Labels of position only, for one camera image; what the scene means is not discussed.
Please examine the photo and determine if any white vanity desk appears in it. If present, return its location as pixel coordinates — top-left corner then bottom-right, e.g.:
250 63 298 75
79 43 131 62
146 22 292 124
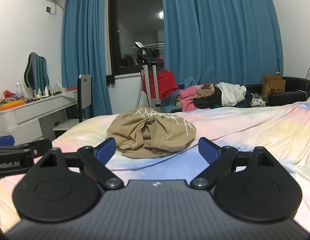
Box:
0 90 79 143

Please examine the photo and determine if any black chair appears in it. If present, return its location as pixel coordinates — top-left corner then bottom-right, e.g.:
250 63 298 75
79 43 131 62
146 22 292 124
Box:
53 74 93 138

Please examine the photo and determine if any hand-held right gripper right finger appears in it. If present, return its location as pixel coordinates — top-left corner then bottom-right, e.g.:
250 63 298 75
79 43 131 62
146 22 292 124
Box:
190 137 281 190

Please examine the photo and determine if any patterned white cloth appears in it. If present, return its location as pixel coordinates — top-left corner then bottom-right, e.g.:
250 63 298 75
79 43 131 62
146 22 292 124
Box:
251 97 268 107

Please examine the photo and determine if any brown crumpled cloth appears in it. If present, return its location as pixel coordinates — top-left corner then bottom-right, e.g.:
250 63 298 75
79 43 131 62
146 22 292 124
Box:
195 84 215 99

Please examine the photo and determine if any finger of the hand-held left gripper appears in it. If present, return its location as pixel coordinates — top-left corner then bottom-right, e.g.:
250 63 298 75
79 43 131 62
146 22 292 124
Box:
14 139 53 159
0 135 15 146

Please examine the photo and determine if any black garment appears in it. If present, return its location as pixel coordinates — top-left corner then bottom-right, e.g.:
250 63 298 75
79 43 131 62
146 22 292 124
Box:
193 90 253 109

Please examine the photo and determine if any black sofa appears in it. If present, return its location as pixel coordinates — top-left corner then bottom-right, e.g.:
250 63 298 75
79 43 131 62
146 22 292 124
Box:
246 76 310 107

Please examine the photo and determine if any tan printed shirt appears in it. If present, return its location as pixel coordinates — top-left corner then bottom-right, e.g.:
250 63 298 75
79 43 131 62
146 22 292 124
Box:
106 107 196 159

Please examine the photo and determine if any red garment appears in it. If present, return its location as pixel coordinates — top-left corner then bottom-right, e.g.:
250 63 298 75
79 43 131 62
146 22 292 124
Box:
142 68 179 100

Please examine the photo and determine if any dark framed window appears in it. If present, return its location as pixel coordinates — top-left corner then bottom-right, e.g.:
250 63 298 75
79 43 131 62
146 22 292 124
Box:
108 0 165 75

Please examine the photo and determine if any pastel tie-dye duvet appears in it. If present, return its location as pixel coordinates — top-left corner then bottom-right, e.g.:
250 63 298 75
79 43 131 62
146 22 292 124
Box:
0 94 310 234

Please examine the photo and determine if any silver garment steamer stand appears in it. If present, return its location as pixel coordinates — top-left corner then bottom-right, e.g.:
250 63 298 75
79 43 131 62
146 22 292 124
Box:
135 41 163 108

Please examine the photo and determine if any pink cloth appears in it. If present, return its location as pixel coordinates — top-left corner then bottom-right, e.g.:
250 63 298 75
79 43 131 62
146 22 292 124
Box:
177 85 208 112

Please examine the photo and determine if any white garment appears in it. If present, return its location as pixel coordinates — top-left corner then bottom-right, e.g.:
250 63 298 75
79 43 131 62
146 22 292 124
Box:
215 82 247 107

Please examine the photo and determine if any orange box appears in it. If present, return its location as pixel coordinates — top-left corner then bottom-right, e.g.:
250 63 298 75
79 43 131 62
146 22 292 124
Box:
0 99 25 109

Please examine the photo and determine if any brown paper bag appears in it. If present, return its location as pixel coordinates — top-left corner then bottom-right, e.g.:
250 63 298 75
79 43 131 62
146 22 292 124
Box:
262 71 286 99

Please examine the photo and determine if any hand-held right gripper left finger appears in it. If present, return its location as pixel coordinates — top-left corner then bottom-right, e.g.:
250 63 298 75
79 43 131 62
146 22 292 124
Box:
35 137 125 190

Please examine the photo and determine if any wavy framed vanity mirror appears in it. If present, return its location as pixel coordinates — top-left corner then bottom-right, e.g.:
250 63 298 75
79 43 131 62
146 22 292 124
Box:
23 52 50 92

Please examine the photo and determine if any blue curtain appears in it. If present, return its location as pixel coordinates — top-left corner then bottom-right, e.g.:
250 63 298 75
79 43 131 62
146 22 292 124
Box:
61 0 113 120
160 0 284 98

